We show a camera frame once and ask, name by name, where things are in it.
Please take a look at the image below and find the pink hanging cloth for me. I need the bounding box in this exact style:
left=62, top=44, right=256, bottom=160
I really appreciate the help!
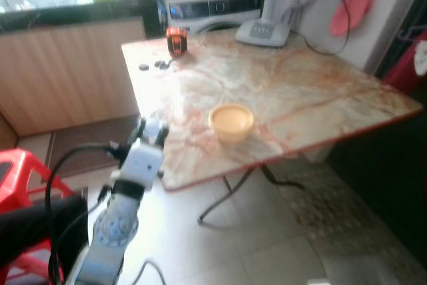
left=330, top=0, right=383, bottom=38

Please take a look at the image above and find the red bag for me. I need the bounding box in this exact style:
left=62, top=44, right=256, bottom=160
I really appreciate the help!
left=383, top=28, right=427, bottom=96

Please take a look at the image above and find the yellow plastic bowl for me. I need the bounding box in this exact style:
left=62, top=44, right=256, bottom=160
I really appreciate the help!
left=208, top=103, right=256, bottom=145

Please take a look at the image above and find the marble folding table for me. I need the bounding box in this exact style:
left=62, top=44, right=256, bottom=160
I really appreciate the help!
left=121, top=28, right=425, bottom=226

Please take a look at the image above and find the red plastic stool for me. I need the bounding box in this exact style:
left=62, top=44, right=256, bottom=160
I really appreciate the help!
left=0, top=148, right=75, bottom=284

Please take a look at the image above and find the white washing machine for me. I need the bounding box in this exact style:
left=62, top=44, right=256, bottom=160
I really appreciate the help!
left=156, top=0, right=269, bottom=36

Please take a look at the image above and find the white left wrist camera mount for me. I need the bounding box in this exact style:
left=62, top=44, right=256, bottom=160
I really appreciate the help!
left=119, top=139, right=165, bottom=186

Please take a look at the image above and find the orange black tape measure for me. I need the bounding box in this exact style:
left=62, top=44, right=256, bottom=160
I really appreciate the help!
left=165, top=27, right=190, bottom=58

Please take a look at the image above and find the white cloth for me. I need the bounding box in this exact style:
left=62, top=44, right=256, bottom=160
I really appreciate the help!
left=413, top=38, right=427, bottom=76

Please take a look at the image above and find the black fan cord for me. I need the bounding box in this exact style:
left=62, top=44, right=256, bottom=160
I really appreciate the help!
left=304, top=0, right=356, bottom=56

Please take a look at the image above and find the white standing fan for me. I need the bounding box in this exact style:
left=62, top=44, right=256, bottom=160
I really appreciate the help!
left=235, top=0, right=316, bottom=48

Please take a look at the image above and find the patterned floor mat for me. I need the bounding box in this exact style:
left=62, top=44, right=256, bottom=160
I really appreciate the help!
left=267, top=164, right=416, bottom=285

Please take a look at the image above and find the clear plastic bottle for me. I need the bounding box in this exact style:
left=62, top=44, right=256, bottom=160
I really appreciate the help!
left=137, top=112, right=168, bottom=143

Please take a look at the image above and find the wooden kitchen cabinet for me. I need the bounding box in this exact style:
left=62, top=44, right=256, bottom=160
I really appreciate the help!
left=0, top=0, right=165, bottom=138

